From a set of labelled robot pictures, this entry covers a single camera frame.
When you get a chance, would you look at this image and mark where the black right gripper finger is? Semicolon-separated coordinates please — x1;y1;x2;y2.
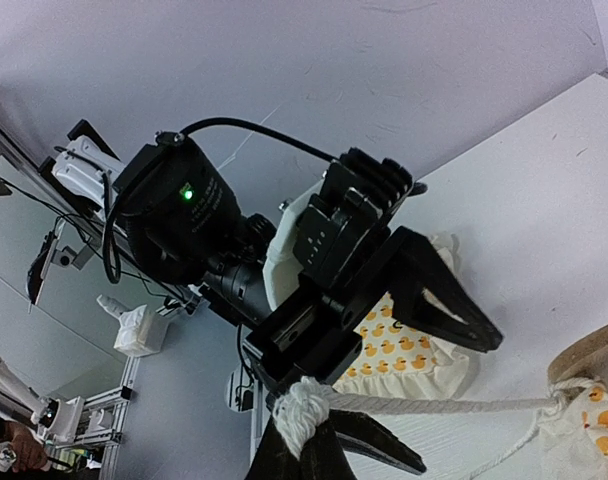
246;410;357;480

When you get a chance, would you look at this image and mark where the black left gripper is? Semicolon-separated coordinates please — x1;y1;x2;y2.
245;214;503;475

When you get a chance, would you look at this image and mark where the duck print mattress cushion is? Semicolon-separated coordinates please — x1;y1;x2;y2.
271;375;608;480

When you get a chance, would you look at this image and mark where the wooden striped pet bed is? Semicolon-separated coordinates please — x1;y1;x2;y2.
547;324;608;391

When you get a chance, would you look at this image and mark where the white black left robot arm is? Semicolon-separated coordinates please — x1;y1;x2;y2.
50;117;503;479

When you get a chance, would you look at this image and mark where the duck print small pillow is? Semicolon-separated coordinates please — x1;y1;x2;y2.
333;293;479;400

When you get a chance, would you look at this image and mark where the white box background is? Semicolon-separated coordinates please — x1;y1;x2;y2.
96;295;170;358

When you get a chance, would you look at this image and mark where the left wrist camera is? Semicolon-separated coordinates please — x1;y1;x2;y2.
293;148;414;290

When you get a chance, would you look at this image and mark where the aluminium frame background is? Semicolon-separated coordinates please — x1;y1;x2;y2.
0;112;205;480

